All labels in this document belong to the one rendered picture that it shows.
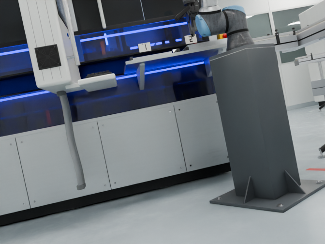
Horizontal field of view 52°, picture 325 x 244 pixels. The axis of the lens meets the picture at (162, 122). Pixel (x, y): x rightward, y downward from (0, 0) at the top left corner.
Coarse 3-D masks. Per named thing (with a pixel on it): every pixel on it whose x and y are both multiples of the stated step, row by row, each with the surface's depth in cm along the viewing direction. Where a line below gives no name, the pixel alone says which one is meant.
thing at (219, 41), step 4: (216, 40) 203; (220, 40) 203; (224, 40) 204; (192, 44) 201; (196, 44) 201; (200, 44) 202; (204, 44) 202; (208, 44) 202; (212, 44) 203; (216, 44) 203; (220, 44) 203; (192, 48) 201; (196, 48) 201
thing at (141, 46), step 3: (138, 45) 234; (141, 45) 234; (144, 45) 234; (147, 45) 235; (141, 48) 234; (144, 48) 234; (147, 48) 235; (150, 48) 235; (141, 51) 234; (144, 51) 234
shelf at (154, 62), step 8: (200, 48) 199; (208, 48) 200; (216, 48) 201; (224, 48) 208; (160, 56) 196; (168, 56) 196; (176, 56) 200; (184, 56) 206; (192, 56) 214; (200, 56) 221; (128, 64) 194; (136, 64) 200; (152, 64) 214; (160, 64) 221; (168, 64) 229; (176, 64) 237; (128, 72) 227
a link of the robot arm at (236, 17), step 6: (228, 6) 174; (234, 6) 172; (240, 6) 172; (228, 12) 172; (234, 12) 172; (240, 12) 172; (228, 18) 171; (234, 18) 171; (240, 18) 172; (228, 24) 172; (234, 24) 172; (240, 24) 172; (246, 24) 174; (228, 30) 175
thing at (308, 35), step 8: (312, 24) 246; (320, 24) 234; (296, 32) 267; (304, 32) 254; (312, 32) 244; (320, 32) 236; (304, 40) 256; (312, 40) 246; (320, 40) 254; (296, 48) 279
